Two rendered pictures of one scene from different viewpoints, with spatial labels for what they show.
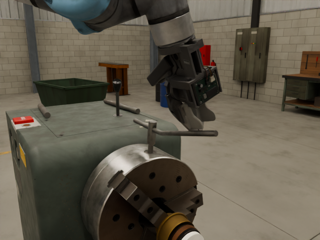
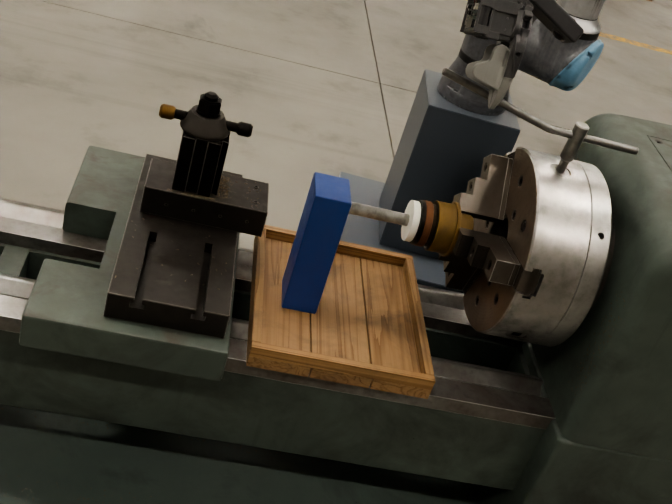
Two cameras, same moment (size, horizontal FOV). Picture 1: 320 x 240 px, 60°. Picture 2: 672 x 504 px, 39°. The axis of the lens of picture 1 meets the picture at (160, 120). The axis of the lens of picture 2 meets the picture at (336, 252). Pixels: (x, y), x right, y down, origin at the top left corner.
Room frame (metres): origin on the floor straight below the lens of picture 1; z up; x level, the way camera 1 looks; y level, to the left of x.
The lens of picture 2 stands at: (0.93, -1.37, 1.82)
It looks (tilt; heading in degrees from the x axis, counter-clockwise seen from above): 32 degrees down; 112
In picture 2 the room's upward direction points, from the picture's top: 18 degrees clockwise
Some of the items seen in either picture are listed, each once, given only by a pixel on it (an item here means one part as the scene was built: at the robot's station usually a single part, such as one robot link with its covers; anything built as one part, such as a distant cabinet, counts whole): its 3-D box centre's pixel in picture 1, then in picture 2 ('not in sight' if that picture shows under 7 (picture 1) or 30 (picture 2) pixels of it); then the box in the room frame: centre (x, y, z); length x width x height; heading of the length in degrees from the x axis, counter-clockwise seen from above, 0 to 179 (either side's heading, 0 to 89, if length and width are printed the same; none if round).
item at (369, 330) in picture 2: not in sight; (337, 305); (0.46, -0.11, 0.89); 0.36 x 0.30 x 0.04; 124
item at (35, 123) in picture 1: (26, 130); not in sight; (0.92, 0.46, 1.23); 0.13 x 0.08 x 0.06; 34
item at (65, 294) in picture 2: not in sight; (147, 250); (0.16, -0.26, 0.90); 0.53 x 0.30 x 0.06; 124
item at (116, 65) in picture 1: (113, 77); not in sight; (9.65, 1.61, 0.50); 1.61 x 0.44 x 1.00; 34
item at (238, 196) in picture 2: not in sight; (206, 196); (0.20, -0.18, 1.00); 0.20 x 0.10 x 0.05; 34
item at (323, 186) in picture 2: not in sight; (315, 244); (0.40, -0.15, 1.00); 0.08 x 0.06 x 0.23; 124
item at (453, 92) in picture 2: not in sight; (479, 77); (0.38, 0.49, 1.15); 0.15 x 0.15 x 0.10
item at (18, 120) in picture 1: (23, 121); not in sight; (0.94, 0.48, 1.26); 0.06 x 0.06 x 0.02; 34
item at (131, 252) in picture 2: not in sight; (180, 237); (0.22, -0.25, 0.95); 0.43 x 0.18 x 0.04; 124
